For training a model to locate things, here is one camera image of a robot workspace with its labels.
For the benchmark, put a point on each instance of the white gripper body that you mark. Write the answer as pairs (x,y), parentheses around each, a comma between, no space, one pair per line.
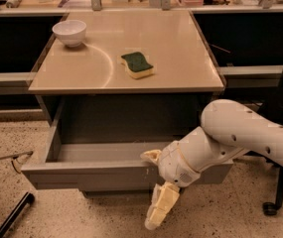
(175,165)

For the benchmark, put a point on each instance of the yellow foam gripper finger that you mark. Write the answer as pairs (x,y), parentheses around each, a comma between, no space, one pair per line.
(164,198)
(151,156)

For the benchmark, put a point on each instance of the grey top drawer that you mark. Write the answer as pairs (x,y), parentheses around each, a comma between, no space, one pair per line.
(95,142)

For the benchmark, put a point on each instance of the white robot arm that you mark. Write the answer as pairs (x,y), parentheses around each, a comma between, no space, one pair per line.
(228,130)

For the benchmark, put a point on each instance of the green and yellow sponge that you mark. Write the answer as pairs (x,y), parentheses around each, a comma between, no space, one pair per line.
(136,65)

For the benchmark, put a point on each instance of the white ceramic bowl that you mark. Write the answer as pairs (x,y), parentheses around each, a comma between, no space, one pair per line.
(71,33)

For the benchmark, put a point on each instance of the black stand leg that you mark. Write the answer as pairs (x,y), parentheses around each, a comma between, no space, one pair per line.
(28,198)

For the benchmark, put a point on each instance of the thin metal rod with cable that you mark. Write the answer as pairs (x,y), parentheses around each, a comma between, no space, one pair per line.
(17,155)

